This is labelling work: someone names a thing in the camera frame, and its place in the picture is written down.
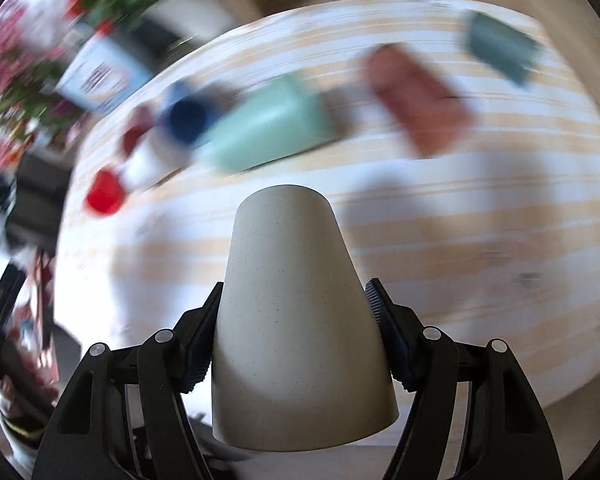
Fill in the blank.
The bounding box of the beige speckled cup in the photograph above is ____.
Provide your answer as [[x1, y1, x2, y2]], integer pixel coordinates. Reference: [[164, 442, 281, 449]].
[[212, 185, 399, 452]]

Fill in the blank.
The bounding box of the red plastic cup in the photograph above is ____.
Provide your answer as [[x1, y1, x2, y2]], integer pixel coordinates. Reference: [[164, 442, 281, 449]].
[[84, 167, 128, 216]]

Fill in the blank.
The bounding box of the white paper cup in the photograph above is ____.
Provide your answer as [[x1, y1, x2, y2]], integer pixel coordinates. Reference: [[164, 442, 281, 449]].
[[119, 128, 194, 193]]

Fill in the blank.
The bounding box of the brown translucent cup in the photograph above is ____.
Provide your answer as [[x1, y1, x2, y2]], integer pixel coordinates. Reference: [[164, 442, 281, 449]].
[[363, 44, 475, 158]]

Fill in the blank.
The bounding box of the pink cup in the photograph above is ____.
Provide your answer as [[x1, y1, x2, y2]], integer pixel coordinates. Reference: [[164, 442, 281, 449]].
[[121, 105, 155, 157]]

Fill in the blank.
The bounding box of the blue cup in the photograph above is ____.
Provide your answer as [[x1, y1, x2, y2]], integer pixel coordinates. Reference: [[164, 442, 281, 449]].
[[158, 79, 233, 146]]

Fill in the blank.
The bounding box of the green cup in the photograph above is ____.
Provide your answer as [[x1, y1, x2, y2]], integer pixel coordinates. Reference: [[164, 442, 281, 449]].
[[202, 73, 339, 174]]

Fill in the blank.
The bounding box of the grey-green translucent cup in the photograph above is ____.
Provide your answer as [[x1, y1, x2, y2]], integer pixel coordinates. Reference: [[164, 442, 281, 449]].
[[465, 11, 541, 87]]

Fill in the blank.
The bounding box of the yellow plaid tablecloth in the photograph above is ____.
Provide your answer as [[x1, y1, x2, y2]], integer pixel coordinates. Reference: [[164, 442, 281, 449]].
[[55, 0, 600, 404]]

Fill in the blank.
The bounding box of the pink blossom plant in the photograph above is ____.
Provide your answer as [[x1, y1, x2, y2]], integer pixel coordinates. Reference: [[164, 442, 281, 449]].
[[0, 0, 84, 170]]

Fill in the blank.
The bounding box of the probiotic product box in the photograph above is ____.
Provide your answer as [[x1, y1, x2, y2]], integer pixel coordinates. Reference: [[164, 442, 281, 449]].
[[55, 34, 152, 115]]

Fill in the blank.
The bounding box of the white flower pot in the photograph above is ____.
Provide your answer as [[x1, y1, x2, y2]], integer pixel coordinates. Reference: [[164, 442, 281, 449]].
[[145, 0, 263, 44]]

